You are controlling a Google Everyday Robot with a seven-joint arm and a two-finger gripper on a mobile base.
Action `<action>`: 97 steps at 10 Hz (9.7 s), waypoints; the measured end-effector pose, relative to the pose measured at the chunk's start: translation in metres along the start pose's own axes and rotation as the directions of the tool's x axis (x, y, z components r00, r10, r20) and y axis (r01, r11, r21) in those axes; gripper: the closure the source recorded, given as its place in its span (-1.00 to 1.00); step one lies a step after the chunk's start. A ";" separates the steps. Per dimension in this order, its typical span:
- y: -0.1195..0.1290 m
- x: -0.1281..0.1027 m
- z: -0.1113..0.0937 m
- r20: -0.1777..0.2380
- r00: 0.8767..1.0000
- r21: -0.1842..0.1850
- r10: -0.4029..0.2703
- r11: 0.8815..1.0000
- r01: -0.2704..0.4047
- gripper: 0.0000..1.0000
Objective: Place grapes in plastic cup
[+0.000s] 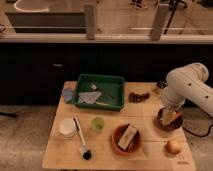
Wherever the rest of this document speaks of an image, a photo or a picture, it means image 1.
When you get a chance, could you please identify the small dark jar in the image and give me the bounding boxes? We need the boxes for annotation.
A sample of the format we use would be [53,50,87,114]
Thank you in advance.
[154,81,167,94]

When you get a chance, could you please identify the dark grape bunch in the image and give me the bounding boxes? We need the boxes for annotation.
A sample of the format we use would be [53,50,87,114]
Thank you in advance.
[129,93,150,103]

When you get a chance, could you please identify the grey folded cloth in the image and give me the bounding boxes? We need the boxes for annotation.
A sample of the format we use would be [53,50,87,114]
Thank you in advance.
[79,91,102,104]

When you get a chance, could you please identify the white round lid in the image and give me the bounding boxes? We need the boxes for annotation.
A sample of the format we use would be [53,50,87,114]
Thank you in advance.
[58,118,76,137]

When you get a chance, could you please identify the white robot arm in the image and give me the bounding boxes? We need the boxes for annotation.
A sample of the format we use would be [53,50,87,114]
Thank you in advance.
[161,63,213,126]

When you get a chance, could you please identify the green plastic cup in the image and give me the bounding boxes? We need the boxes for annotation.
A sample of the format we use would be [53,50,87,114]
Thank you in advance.
[91,117,105,133]

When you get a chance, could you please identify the terracotta bowl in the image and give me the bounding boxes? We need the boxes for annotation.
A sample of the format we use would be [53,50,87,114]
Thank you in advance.
[111,124,141,156]

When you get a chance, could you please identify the beige block in bowl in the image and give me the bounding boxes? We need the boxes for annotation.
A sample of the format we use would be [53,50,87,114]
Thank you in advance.
[118,124,138,150]

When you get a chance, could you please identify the small white object in tray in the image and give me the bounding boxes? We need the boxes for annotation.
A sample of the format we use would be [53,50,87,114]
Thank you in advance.
[90,83,97,90]

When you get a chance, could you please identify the green plastic tray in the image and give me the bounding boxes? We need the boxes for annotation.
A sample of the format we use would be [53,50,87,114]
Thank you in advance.
[72,74,125,111]

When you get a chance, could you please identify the orange carrot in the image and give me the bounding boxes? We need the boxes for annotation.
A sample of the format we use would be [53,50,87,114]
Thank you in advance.
[171,112,183,122]

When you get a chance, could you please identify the yellow onion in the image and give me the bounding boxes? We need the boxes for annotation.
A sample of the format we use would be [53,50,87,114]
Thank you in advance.
[165,140,182,155]

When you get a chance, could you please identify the black white dish brush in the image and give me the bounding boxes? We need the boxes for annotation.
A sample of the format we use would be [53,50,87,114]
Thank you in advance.
[74,118,92,160]

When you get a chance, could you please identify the dark brown bowl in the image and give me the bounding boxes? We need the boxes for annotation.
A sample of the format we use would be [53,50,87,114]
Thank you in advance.
[155,108,183,131]

